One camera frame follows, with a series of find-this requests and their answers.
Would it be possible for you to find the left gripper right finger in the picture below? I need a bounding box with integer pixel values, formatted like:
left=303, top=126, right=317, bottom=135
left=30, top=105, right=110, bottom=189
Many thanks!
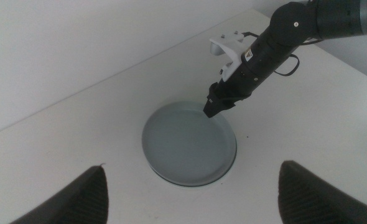
left=277, top=159, right=367, bottom=224

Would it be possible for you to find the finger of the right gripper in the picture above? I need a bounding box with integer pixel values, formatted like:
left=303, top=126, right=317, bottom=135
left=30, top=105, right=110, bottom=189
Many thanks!
left=202, top=82, right=224, bottom=119
left=220, top=91, right=253, bottom=111

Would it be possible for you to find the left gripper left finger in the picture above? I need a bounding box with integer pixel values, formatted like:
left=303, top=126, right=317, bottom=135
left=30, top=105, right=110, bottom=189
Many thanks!
left=10, top=164, right=110, bottom=224

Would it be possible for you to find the grey shallow bowl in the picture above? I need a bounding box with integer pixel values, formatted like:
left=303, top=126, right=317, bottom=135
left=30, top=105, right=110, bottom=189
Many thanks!
left=141, top=100, right=238, bottom=187

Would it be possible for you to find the pale green shallow bowl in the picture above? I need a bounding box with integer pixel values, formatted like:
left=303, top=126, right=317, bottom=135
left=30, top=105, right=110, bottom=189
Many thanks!
left=147, top=146, right=238, bottom=189

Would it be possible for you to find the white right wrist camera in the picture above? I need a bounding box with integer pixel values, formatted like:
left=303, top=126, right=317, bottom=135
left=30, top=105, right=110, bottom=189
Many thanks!
left=208, top=30, right=250, bottom=83

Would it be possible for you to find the black right camera cable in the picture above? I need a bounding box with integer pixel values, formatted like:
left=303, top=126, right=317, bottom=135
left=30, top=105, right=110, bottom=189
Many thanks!
left=241, top=30, right=323, bottom=77

